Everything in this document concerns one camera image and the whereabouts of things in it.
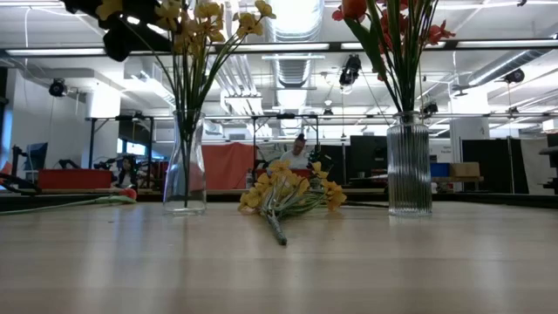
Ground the wooden background shelf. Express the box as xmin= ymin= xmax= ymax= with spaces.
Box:
xmin=431 ymin=175 xmax=485 ymax=183

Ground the blue background monitor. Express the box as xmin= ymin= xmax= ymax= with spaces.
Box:
xmin=25 ymin=141 xmax=49 ymax=172

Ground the red tulip stem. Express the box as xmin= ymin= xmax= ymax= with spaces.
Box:
xmin=0 ymin=188 xmax=138 ymax=218

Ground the orange cloth panel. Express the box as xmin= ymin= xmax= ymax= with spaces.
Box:
xmin=201 ymin=142 xmax=256 ymax=191

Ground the black partition panel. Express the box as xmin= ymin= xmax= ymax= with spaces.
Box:
xmin=461 ymin=138 xmax=529 ymax=195

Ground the orange tulip stem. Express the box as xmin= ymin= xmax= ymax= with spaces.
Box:
xmin=330 ymin=0 xmax=396 ymax=113

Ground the long-stemmed yellow flower bunch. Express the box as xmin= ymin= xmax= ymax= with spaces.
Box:
xmin=94 ymin=0 xmax=277 ymax=209

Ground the short yellow flower bunch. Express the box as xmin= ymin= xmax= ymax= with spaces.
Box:
xmin=237 ymin=159 xmax=348 ymax=247

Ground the black background rig frame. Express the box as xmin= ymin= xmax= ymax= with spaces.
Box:
xmin=85 ymin=113 xmax=156 ymax=193
xmin=251 ymin=113 xmax=322 ymax=175

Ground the blue plastic bin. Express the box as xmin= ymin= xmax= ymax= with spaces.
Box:
xmin=431 ymin=162 xmax=452 ymax=179

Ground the smooth clear glass vase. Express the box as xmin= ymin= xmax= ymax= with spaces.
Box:
xmin=162 ymin=109 xmax=208 ymax=215

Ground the person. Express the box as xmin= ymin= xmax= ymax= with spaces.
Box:
xmin=279 ymin=133 xmax=311 ymax=170

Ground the black aluminium table frame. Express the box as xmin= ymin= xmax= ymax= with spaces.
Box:
xmin=0 ymin=190 xmax=558 ymax=214

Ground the ribbed clear glass vase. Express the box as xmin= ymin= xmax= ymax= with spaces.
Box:
xmin=385 ymin=112 xmax=433 ymax=218

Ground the black overhead light bar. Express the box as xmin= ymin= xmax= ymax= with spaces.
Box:
xmin=0 ymin=39 xmax=558 ymax=57

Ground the black equipment stand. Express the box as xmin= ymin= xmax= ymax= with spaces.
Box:
xmin=539 ymin=133 xmax=558 ymax=195

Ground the red flower bunch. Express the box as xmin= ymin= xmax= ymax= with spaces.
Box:
xmin=339 ymin=0 xmax=457 ymax=210

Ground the cardboard box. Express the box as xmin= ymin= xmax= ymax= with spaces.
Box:
xmin=450 ymin=161 xmax=481 ymax=178

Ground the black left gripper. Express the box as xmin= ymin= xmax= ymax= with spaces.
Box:
xmin=60 ymin=0 xmax=173 ymax=62

